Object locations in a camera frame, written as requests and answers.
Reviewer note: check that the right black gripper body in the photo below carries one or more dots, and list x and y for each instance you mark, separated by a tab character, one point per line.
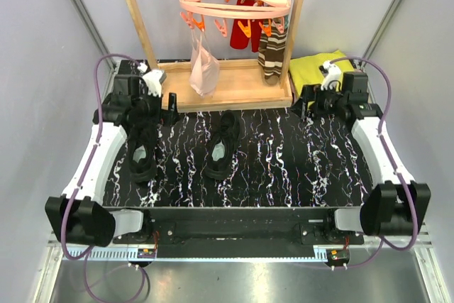
327	103

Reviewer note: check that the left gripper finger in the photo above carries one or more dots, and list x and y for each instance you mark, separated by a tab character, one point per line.
164	117
172	114

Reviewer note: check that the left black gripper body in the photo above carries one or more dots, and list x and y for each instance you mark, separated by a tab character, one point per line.
149	108

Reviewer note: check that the black sneaker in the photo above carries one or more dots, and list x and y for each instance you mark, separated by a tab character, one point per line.
224	143
141	146

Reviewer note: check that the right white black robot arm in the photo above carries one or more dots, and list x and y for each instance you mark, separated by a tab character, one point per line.
397	203

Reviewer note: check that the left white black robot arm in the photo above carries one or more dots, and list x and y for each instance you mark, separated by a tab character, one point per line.
129	118

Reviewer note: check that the yellow folded towel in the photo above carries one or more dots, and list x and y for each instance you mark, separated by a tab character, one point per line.
305	71

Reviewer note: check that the black marble pattern mat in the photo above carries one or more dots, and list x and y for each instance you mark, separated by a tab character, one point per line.
282	160

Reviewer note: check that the white pink hanging garment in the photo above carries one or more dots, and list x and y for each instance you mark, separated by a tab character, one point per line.
205	68

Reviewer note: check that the brown striped hanging sock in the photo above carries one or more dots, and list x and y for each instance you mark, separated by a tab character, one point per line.
271	54

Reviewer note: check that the red hanging sock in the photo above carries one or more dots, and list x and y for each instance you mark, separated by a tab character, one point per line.
241	41

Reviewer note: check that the pink round clip hanger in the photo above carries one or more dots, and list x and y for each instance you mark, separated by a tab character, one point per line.
246	11

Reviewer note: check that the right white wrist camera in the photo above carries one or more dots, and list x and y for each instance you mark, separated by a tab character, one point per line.
332	74

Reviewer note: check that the wooden drying rack frame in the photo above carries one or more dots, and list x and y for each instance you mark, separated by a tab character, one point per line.
241	83

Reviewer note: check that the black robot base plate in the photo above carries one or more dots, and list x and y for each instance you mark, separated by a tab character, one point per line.
242	233

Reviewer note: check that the grey slotted cable duct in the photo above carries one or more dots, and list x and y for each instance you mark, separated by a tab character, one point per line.
122	254

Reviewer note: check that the aluminium frame rail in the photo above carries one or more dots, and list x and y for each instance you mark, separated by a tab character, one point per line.
423	239

